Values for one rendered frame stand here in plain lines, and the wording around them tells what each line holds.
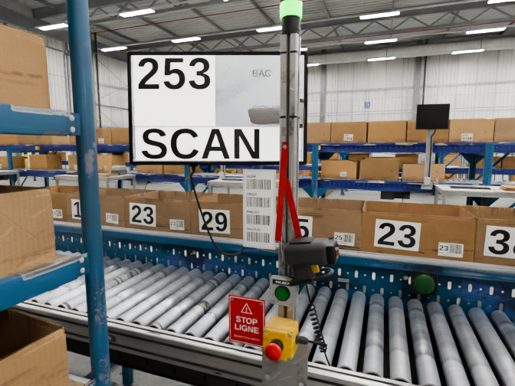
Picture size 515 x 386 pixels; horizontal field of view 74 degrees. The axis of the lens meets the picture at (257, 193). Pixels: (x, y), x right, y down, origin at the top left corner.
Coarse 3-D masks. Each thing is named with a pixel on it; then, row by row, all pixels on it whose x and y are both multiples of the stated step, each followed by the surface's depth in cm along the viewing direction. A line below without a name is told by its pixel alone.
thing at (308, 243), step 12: (300, 240) 77; (312, 240) 77; (324, 240) 76; (288, 252) 76; (300, 252) 75; (312, 252) 75; (324, 252) 74; (336, 252) 75; (288, 264) 78; (300, 264) 76; (312, 264) 76; (324, 264) 75; (300, 276) 78; (312, 276) 77
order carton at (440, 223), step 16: (368, 208) 161; (384, 208) 158; (400, 208) 156; (416, 208) 154; (432, 208) 151; (448, 208) 149; (368, 224) 134; (432, 224) 126; (448, 224) 124; (464, 224) 122; (368, 240) 135; (432, 240) 127; (448, 240) 125; (464, 240) 123; (416, 256) 129; (432, 256) 127; (464, 256) 124
